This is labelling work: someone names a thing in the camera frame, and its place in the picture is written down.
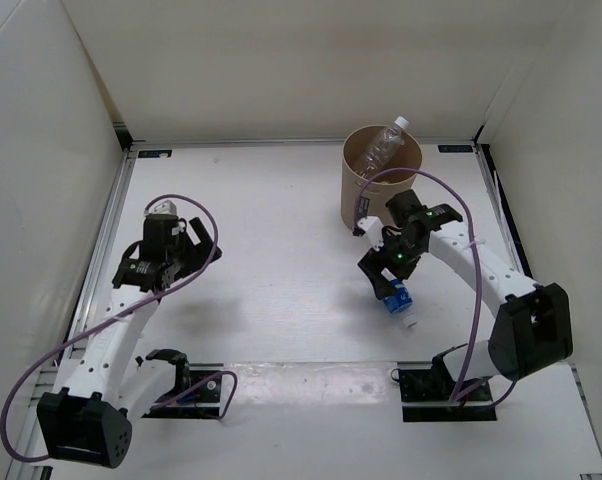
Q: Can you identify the clear bottle with blue label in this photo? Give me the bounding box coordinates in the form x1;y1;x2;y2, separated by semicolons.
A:
382;279;418;328

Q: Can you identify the aluminium table edge rail left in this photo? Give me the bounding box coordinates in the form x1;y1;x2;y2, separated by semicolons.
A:
0;147;134;457

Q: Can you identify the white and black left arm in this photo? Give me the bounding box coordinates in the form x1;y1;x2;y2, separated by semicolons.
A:
37;213;222;469

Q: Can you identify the dark logo sticker left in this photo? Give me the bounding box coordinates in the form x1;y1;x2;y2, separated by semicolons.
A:
137;149;172;159

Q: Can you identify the dark XDOF logo sticker right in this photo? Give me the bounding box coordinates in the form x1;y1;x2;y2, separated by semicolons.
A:
438;144;474;154

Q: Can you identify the beige round waste bin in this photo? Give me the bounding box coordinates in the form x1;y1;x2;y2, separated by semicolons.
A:
340;125;416;230

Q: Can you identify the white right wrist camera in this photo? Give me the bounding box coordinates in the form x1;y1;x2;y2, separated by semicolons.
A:
353;216;384;251

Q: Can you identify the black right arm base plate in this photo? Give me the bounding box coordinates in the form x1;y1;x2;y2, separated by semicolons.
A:
390;365;497;423

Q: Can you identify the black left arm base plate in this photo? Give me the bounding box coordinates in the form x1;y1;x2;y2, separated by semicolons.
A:
144;377;223;420

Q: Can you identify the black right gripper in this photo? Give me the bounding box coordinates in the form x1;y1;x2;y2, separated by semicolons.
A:
358;229;424;301

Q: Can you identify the clear plastic bottle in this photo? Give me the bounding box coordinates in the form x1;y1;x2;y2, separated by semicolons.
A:
353;116;410;179

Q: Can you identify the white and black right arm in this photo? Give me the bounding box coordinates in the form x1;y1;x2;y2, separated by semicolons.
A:
354;190;573;401

